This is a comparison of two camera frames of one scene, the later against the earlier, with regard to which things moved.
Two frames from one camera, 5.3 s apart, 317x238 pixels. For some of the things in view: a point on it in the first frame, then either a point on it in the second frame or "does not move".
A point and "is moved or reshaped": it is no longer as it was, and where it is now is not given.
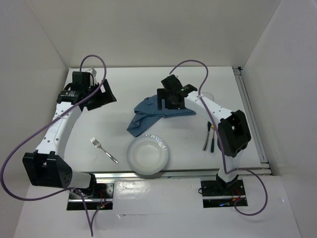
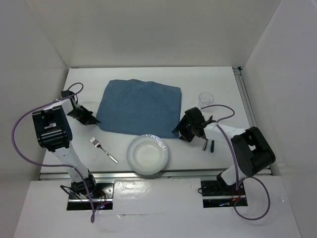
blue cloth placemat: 146,114 is moved or reshaped
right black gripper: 162,94 → 185,136
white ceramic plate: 147,154 does not move
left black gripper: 104,97 → 89,119
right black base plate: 213,196 does not move
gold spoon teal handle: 212,143 does not move
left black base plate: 102,200 does not move
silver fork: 97,144 does not move
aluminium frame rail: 265,165 does not move
